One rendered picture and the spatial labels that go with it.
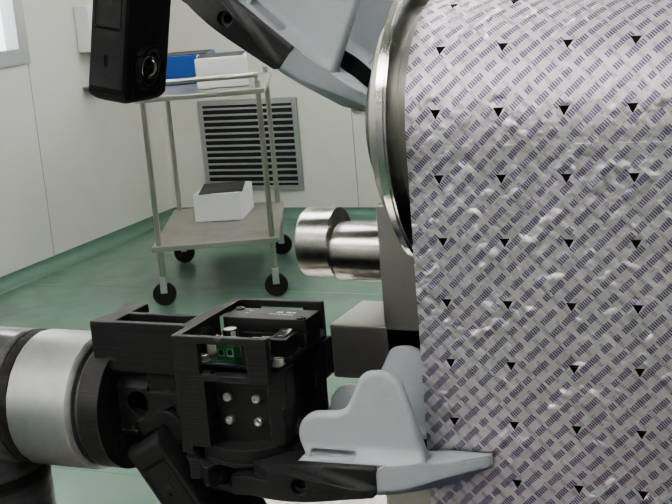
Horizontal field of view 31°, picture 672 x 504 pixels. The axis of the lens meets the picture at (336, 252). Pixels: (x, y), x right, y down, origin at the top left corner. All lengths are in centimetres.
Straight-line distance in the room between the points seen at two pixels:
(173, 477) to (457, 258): 19
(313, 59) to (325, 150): 612
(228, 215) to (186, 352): 502
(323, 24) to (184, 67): 496
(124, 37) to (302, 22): 11
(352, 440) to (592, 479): 11
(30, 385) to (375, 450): 19
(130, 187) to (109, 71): 617
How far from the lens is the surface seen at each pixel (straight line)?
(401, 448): 59
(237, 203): 559
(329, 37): 63
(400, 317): 67
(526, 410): 58
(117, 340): 64
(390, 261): 66
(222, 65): 523
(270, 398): 60
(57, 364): 66
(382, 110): 56
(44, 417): 66
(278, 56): 63
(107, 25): 70
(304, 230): 68
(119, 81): 70
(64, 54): 643
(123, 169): 682
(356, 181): 670
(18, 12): 615
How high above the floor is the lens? 133
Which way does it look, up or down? 13 degrees down
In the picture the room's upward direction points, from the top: 5 degrees counter-clockwise
